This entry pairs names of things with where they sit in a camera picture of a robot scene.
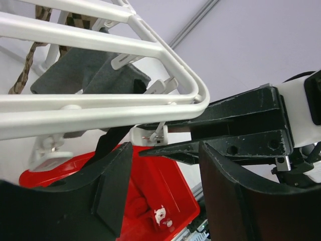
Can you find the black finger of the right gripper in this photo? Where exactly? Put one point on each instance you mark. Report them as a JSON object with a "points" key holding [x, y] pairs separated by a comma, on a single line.
{"points": [[270, 144], [255, 101]]}

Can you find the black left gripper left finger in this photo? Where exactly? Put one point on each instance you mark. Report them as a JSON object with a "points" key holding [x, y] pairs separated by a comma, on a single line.
{"points": [[87, 205]]}

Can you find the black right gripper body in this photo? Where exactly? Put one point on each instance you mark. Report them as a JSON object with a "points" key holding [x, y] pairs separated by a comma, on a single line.
{"points": [[301, 97]]}

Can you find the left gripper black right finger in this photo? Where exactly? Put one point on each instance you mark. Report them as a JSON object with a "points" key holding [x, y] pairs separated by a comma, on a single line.
{"points": [[242, 205]]}

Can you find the red sock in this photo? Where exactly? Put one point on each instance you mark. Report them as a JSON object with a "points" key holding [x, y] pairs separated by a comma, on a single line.
{"points": [[141, 208]]}

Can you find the white clothes peg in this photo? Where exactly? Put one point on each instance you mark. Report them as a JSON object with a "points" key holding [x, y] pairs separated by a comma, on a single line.
{"points": [[163, 87], [45, 155], [149, 138], [124, 59]]}

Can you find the grey sock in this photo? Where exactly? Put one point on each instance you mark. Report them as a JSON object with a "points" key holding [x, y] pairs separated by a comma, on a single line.
{"points": [[71, 73], [100, 78]]}

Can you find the white plastic sock hanger frame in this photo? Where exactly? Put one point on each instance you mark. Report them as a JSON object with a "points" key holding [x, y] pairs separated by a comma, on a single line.
{"points": [[118, 29]]}

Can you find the red plastic bin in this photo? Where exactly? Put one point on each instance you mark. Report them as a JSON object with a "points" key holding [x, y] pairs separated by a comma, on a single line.
{"points": [[154, 177]]}

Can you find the metal and white drying rack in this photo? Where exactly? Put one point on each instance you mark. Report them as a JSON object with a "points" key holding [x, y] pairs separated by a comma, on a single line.
{"points": [[44, 57]]}

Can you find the brown argyle sock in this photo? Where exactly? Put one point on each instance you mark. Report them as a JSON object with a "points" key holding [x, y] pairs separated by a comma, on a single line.
{"points": [[30, 50]]}

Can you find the aluminium rail base frame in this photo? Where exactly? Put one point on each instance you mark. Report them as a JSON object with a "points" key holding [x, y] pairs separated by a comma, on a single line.
{"points": [[198, 228]]}

